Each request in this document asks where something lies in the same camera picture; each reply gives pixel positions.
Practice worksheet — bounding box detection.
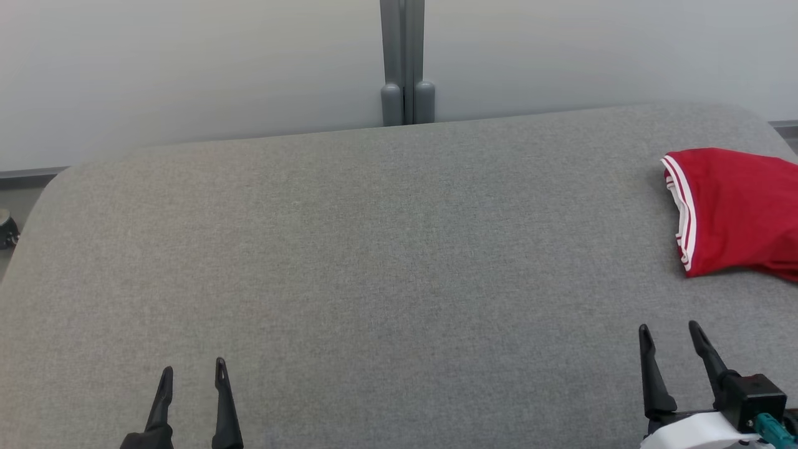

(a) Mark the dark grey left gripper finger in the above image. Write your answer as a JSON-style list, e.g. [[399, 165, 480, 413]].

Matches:
[[212, 357, 244, 449], [145, 367, 175, 449]]

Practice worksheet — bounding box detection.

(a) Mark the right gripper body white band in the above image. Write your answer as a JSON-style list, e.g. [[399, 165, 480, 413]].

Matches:
[[640, 410, 768, 449]]

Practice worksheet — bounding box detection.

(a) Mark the teal plug right camera cable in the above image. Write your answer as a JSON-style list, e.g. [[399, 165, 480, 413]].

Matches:
[[753, 413, 798, 449]]

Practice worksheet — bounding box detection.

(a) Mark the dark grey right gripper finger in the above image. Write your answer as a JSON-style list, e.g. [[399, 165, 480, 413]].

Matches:
[[638, 324, 678, 420], [688, 321, 740, 410]]

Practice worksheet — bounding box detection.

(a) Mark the grey fabric sofa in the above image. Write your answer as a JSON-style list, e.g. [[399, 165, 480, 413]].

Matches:
[[0, 103, 798, 449]]

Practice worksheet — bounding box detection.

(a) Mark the red number print jersey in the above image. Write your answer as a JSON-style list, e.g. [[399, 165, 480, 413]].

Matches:
[[661, 148, 798, 282]]

